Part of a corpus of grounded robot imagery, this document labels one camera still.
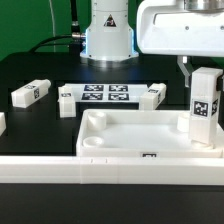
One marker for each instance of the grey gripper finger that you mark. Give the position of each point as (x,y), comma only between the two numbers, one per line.
(186,68)
(219,86)

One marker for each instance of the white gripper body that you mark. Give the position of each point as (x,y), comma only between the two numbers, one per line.
(181,27)

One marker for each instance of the white desk tabletop tray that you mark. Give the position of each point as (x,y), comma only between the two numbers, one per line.
(135,133)

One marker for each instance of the white fiducial marker sheet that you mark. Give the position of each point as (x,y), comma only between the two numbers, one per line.
(123,93)

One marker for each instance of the white fence front bar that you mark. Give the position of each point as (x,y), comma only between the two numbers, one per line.
(99,170)

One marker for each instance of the white fence bar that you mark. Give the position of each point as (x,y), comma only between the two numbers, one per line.
(2,123)
(99,170)

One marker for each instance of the white fence left bar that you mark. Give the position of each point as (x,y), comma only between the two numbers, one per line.
(2,123)

